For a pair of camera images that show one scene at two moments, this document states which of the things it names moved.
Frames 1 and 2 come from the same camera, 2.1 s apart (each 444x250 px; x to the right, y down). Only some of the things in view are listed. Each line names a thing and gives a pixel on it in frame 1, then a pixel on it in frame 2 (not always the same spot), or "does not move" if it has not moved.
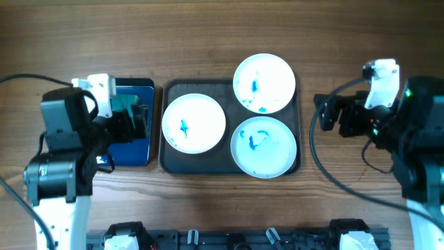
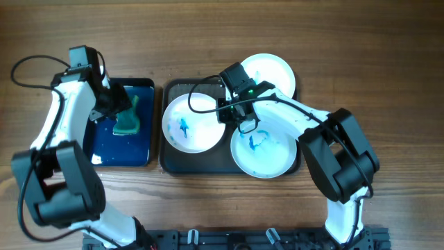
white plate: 193,123 does not move
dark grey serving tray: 219,160 does not move
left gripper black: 126,134 → 123,103
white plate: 263,83 does not move
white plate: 263,147 does not move
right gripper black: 352,107 → 223,117
